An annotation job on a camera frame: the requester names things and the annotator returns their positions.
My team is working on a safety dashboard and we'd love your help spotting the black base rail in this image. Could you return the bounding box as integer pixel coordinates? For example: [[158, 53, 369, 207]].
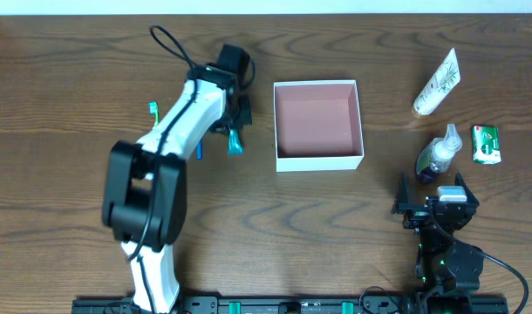
[[71, 294, 510, 314]]

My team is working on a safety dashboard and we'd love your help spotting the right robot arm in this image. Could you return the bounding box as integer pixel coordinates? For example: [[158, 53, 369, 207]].
[[392, 174, 483, 313]]

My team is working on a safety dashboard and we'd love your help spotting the clear foam pump bottle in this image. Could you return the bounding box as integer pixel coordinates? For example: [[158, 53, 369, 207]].
[[415, 124, 462, 184]]

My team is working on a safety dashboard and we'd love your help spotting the red teal toothpaste tube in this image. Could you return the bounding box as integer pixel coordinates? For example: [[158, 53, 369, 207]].
[[228, 129, 244, 155]]

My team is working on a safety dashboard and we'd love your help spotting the blue disposable razor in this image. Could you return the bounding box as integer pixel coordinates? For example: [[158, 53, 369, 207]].
[[196, 140, 203, 160]]

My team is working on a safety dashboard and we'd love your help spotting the white square box pink inside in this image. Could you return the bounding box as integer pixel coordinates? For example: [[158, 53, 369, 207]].
[[273, 79, 365, 173]]

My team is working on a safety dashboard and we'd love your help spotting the green soap bar pack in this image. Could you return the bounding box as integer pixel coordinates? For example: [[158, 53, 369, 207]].
[[472, 126, 501, 165]]

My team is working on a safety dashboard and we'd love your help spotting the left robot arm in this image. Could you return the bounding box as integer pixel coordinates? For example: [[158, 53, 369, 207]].
[[102, 64, 247, 313]]

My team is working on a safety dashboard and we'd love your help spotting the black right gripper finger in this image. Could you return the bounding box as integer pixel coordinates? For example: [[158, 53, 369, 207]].
[[454, 172, 476, 201], [394, 172, 410, 206]]

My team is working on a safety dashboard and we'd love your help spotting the white leaf-print lotion tube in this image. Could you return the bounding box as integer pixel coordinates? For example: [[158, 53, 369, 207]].
[[412, 48, 461, 118]]

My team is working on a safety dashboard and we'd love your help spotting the green white toothbrush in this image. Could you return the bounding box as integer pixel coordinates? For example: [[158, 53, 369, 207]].
[[148, 101, 160, 128]]

